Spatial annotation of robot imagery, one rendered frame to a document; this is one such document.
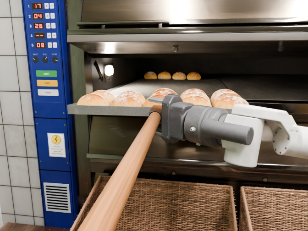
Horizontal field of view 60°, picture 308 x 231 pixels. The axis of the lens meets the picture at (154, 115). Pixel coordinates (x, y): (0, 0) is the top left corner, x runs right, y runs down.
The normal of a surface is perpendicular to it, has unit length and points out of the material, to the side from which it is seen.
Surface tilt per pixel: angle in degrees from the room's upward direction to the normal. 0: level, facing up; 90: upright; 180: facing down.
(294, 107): 90
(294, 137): 81
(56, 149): 90
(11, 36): 90
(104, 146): 70
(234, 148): 77
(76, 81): 90
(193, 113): 42
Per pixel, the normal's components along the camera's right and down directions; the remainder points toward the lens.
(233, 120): -0.65, -0.07
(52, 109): -0.16, 0.22
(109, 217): 0.65, -0.72
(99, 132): -0.14, -0.13
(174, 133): -0.67, 0.17
